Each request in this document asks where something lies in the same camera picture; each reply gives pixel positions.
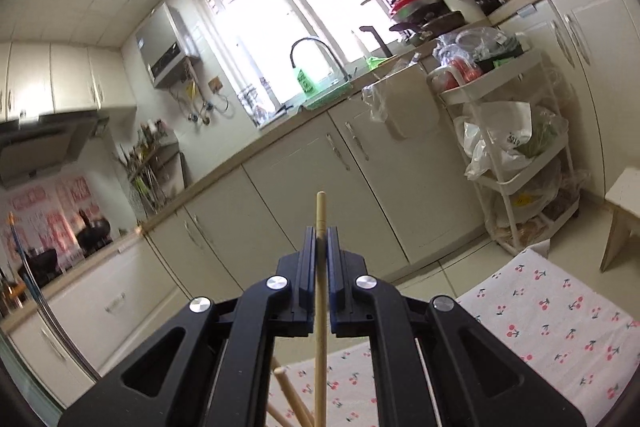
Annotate pink wall stickers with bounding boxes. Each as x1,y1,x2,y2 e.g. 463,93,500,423
0,174,101,268

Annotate black frying pan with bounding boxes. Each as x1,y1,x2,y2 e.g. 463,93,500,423
17,246,61,283

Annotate stack of pans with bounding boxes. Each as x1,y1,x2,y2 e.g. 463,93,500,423
360,0,466,48

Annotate curved metal sink faucet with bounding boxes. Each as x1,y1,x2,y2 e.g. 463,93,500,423
290,38,353,84

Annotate grey mop pole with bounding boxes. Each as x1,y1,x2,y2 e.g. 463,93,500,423
6,212,101,382

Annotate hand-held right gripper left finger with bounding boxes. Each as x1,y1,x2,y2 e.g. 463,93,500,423
57,227,318,427

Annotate bagged groceries with red pack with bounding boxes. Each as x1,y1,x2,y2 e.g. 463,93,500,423
430,27,526,92

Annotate black angular tap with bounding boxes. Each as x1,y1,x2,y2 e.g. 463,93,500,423
358,25,393,58

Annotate wall utensil rack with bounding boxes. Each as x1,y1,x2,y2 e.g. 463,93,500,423
112,119,188,218

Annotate light wooden chopstick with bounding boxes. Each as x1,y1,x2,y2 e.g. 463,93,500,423
314,191,328,427

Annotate kitchen window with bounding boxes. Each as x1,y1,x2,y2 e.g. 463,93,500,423
187,0,416,128

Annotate white kitchen base cabinets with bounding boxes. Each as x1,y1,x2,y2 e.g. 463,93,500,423
0,0,640,408

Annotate white upper kitchen cabinets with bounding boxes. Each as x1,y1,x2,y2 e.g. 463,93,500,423
0,41,138,124

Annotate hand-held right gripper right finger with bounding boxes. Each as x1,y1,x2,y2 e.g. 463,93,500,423
325,227,586,427

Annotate green dish cloth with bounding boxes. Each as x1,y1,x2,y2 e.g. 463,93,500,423
300,84,351,110

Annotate grey range hood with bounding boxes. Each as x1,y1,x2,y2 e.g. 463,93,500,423
0,111,110,188

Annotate silver wall water heater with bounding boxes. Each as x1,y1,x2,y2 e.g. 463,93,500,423
135,4,201,88

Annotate black wok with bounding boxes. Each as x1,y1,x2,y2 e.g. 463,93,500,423
75,209,113,253

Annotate bunch of wooden chopsticks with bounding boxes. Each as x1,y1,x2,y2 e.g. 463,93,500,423
266,367,316,427

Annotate wire sink caddy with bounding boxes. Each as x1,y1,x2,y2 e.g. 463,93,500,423
239,79,296,128

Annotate cherry print tablecloth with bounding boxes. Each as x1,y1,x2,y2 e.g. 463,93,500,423
270,247,636,427

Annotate white rolling cart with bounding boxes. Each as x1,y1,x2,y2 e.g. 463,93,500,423
426,47,581,258

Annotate clear hanging plastic bag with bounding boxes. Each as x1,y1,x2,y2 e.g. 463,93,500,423
361,56,443,142

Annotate white jug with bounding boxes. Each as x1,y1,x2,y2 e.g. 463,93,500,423
437,0,488,25

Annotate white plastic shopping bag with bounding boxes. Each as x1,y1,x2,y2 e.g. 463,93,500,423
452,101,571,182

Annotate white step stool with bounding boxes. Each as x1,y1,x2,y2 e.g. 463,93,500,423
599,167,640,273

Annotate water heater hoses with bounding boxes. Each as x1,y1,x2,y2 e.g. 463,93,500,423
170,67,233,128

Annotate clear bag of brown food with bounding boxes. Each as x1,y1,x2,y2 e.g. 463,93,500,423
492,177,581,248

